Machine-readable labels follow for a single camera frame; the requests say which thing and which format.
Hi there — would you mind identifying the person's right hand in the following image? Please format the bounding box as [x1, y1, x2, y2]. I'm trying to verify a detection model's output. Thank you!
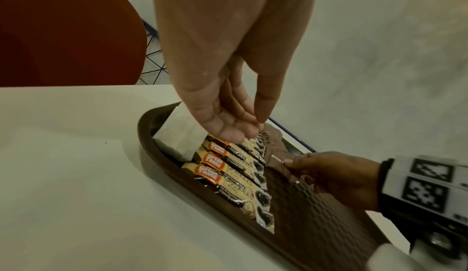
[283, 151, 383, 213]

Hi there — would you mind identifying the person's left hand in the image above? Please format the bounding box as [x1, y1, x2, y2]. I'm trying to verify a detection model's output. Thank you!
[151, 0, 323, 145]

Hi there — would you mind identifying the brown plastic tray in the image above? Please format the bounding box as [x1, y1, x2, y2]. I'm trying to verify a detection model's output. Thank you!
[136, 102, 394, 271]

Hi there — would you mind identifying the brown paper sugar sachet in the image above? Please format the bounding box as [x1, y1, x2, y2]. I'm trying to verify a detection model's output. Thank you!
[265, 153, 304, 186]

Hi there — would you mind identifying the row of brown sugar packets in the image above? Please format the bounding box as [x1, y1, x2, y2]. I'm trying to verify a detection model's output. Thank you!
[260, 124, 293, 164]

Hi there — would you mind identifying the row of white tea bags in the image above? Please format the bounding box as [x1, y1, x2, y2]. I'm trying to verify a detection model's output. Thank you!
[151, 102, 210, 162]

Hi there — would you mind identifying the row of gold coffee sachets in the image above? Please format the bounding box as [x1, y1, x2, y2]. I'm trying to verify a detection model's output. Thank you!
[180, 132, 275, 233]

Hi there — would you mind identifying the right marker wristband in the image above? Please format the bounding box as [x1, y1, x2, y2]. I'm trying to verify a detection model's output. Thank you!
[376, 155, 468, 236]

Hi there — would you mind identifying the red padded chair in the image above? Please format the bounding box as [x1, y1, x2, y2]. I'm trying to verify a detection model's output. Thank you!
[0, 0, 153, 87]

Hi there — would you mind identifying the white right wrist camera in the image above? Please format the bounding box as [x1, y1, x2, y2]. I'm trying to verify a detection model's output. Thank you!
[365, 220, 468, 271]

